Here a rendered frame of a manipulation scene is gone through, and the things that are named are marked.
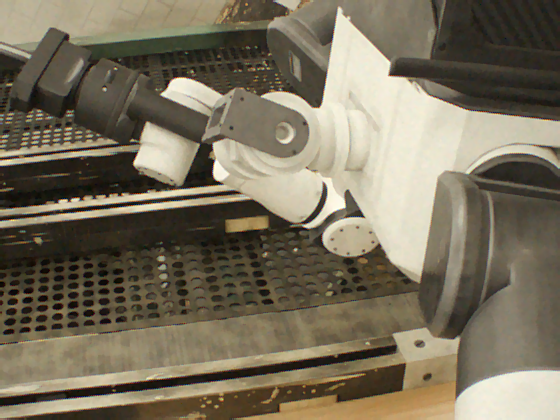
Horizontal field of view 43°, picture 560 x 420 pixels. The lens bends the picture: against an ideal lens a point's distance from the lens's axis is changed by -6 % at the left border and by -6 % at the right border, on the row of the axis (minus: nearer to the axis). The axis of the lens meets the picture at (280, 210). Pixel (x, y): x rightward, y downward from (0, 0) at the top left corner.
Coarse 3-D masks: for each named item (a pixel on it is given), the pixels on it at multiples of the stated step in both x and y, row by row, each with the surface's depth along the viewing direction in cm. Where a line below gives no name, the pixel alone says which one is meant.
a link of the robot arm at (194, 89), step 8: (176, 80) 89; (184, 80) 88; (192, 80) 89; (168, 88) 90; (176, 88) 88; (184, 88) 88; (192, 88) 88; (200, 88) 88; (208, 88) 89; (192, 96) 88; (200, 96) 88; (208, 96) 89; (216, 96) 89; (208, 104) 89; (216, 160) 97; (216, 168) 96; (216, 176) 95; (224, 176) 93; (232, 176) 92; (232, 184) 94; (240, 184) 93
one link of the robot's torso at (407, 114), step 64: (384, 0) 56; (448, 0) 47; (512, 0) 48; (384, 64) 57; (448, 64) 45; (512, 64) 50; (384, 128) 57; (448, 128) 49; (512, 128) 49; (384, 192) 57
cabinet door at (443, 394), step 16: (448, 384) 100; (352, 400) 98; (368, 400) 98; (384, 400) 98; (400, 400) 98; (416, 400) 98; (432, 400) 98; (448, 400) 97; (256, 416) 95; (272, 416) 95; (288, 416) 95; (304, 416) 95; (320, 416) 95; (336, 416) 95; (352, 416) 95; (368, 416) 95; (384, 416) 95; (400, 416) 95; (416, 416) 95; (432, 416) 95; (448, 416) 95
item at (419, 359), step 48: (384, 336) 101; (432, 336) 101; (48, 384) 92; (96, 384) 93; (144, 384) 94; (192, 384) 93; (240, 384) 93; (288, 384) 94; (336, 384) 96; (384, 384) 98; (432, 384) 100
